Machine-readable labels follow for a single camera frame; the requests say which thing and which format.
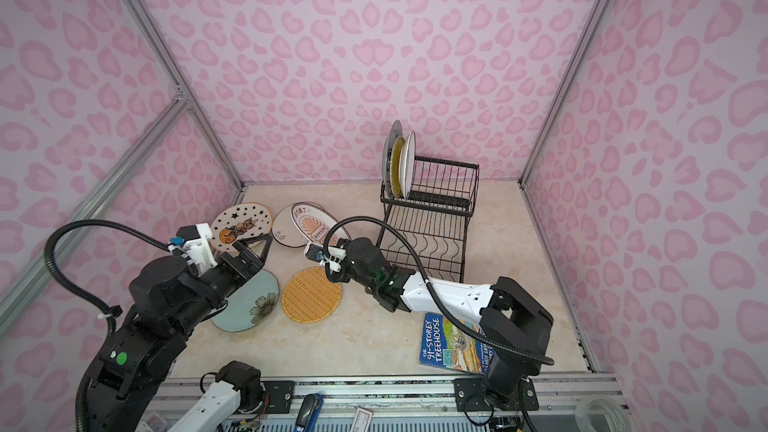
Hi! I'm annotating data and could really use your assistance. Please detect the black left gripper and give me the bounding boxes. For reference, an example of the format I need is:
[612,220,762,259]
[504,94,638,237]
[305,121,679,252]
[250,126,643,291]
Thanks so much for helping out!
[171,230,272,338]

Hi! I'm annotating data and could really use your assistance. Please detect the white plate orange sun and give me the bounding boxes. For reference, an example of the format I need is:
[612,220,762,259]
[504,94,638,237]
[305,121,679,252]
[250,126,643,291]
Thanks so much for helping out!
[290,202,337,245]

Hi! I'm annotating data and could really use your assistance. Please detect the black wire dish rack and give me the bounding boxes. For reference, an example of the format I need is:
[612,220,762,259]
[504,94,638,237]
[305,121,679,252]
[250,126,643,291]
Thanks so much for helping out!
[380,156,480,283]

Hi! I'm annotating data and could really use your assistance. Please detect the yellow-green woven plate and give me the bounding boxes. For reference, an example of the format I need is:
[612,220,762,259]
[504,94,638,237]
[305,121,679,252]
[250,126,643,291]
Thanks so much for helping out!
[389,136,406,198]

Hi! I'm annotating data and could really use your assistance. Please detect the white plate black rings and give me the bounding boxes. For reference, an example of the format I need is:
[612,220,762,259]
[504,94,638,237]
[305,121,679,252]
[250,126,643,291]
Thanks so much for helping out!
[400,130,418,200]

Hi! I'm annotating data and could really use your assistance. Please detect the large grey-green plate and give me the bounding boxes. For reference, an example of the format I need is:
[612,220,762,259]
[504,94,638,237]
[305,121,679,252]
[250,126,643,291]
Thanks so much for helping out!
[381,120,403,198]

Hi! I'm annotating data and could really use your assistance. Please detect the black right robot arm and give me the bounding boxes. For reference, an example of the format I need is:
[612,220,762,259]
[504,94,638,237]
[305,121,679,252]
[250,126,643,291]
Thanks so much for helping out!
[307,238,554,409]

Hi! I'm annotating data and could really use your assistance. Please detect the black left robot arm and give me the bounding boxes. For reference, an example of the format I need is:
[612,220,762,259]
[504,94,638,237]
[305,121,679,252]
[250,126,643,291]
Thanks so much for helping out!
[75,227,272,431]

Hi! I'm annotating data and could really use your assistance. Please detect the star pattern cat plate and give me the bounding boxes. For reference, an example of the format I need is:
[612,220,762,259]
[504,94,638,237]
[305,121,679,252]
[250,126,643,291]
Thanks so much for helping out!
[210,202,273,253]

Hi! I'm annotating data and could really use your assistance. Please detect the orange woven plate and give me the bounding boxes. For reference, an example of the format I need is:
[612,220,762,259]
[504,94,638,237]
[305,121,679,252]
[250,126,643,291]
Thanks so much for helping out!
[281,267,343,324]

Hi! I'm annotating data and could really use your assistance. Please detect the light blue flower plate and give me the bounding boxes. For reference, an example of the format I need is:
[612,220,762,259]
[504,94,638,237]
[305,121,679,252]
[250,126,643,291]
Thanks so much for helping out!
[211,270,280,333]

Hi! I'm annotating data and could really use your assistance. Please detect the blue treehouse book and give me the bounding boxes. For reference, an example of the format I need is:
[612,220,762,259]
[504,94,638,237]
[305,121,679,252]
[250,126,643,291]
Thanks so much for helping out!
[418,313,494,374]

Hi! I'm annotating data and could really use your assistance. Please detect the white tape roll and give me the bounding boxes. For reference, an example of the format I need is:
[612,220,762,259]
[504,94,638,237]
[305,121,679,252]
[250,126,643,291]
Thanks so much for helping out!
[574,396,633,432]

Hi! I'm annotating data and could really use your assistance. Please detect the aluminium frame rail front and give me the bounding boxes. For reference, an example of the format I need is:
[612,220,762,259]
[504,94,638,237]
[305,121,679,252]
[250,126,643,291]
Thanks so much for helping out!
[141,373,635,431]

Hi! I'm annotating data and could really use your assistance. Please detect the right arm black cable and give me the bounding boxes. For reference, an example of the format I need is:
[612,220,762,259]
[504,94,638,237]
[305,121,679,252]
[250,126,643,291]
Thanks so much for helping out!
[322,215,556,367]

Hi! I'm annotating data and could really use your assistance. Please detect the blue black tool handle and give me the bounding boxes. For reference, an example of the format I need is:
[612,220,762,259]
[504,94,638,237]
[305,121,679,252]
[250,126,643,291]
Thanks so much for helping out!
[294,393,324,432]

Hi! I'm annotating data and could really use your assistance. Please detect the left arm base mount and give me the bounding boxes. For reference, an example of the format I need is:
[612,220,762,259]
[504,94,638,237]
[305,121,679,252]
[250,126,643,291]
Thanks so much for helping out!
[236,380,295,415]

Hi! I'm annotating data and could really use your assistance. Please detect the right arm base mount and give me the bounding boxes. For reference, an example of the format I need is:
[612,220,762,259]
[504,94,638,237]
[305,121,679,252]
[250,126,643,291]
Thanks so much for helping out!
[452,376,540,412]

